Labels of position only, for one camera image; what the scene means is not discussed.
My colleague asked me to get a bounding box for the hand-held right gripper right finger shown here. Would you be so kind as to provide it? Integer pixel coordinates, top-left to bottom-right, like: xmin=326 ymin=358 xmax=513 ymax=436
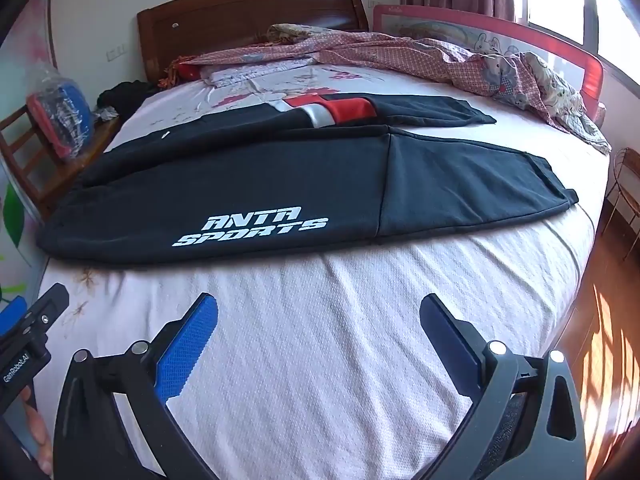
xmin=419 ymin=292 xmax=587 ymax=480

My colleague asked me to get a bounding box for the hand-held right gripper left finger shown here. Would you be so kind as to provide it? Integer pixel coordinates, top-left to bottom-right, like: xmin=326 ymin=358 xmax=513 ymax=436
xmin=52 ymin=292 xmax=221 ymax=480

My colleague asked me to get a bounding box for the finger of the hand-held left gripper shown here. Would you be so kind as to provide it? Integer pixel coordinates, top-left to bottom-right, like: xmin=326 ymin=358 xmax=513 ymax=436
xmin=19 ymin=282 xmax=70 ymax=348
xmin=0 ymin=296 xmax=28 ymax=337

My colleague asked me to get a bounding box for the dark navy Anta sports sweatshirt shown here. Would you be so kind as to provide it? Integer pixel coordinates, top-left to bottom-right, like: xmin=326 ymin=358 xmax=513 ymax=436
xmin=36 ymin=92 xmax=580 ymax=266

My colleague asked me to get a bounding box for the person's left hand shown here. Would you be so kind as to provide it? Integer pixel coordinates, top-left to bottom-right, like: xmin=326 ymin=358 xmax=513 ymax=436
xmin=19 ymin=389 xmax=55 ymax=477

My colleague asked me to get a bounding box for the bed with floral sheet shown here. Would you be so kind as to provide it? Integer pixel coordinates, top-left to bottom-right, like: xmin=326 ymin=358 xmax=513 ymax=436
xmin=36 ymin=55 xmax=615 ymax=480

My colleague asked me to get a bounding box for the wooden chair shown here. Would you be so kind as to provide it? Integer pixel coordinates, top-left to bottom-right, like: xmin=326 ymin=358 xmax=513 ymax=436
xmin=0 ymin=105 xmax=122 ymax=222

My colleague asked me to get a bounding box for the floral wardrobe door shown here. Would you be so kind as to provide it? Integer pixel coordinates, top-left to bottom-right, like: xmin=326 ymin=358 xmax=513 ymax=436
xmin=0 ymin=0 xmax=62 ymax=311

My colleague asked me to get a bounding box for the plastic bag of clothes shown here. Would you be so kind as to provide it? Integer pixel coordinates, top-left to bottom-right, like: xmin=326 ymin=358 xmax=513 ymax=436
xmin=26 ymin=74 xmax=97 ymax=159

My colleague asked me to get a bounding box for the black clothes pile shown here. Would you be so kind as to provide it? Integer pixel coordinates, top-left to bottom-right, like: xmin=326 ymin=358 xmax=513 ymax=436
xmin=96 ymin=80 xmax=162 ymax=123

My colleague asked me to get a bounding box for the red fringed cushion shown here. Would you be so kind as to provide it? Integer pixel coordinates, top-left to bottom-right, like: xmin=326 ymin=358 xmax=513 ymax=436
xmin=158 ymin=56 xmax=211 ymax=90

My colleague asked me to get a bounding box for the pink checked quilt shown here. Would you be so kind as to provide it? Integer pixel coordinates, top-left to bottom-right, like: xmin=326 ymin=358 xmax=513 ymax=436
xmin=172 ymin=22 xmax=613 ymax=156

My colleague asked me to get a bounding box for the wooden headboard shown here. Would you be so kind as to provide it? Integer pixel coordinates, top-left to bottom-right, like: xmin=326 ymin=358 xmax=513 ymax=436
xmin=137 ymin=0 xmax=370 ymax=85

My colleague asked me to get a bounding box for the beige patterned cloth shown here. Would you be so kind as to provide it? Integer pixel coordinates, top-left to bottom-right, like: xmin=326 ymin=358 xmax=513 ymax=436
xmin=269 ymin=22 xmax=323 ymax=45

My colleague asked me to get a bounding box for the window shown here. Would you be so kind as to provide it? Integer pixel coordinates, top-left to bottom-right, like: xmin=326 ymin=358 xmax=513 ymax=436
xmin=509 ymin=0 xmax=640 ymax=73

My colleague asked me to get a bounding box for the red bed guard rail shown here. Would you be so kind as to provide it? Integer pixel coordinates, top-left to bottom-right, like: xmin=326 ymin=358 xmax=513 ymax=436
xmin=372 ymin=4 xmax=607 ymax=113

